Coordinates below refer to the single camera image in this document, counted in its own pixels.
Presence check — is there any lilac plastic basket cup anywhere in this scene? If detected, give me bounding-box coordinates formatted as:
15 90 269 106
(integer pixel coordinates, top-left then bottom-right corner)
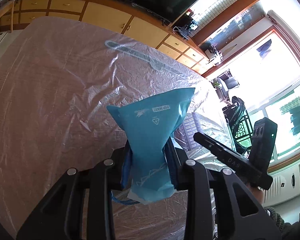
174 113 203 151

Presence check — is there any blue drawstring bag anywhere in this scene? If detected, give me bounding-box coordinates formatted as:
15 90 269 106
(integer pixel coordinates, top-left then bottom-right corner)
107 88 195 204

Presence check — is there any person's right hand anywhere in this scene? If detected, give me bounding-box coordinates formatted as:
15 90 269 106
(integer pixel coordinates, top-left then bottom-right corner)
246 183 264 205

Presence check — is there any black stroller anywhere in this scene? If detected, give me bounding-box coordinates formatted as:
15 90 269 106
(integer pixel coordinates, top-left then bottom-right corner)
222 96 247 140

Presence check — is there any white air conditioner unit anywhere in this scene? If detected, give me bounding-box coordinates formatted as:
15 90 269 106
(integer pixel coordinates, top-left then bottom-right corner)
264 160 300 206

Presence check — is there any potted plant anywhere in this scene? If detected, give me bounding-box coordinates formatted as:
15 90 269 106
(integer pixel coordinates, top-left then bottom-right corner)
211 78 223 90

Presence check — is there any black coffee machine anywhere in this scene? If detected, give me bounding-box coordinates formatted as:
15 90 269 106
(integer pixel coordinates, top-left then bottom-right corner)
172 14 198 40

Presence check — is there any wooden tv cabinet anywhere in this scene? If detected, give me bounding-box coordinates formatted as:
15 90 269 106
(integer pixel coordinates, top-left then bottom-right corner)
0 0 210 74

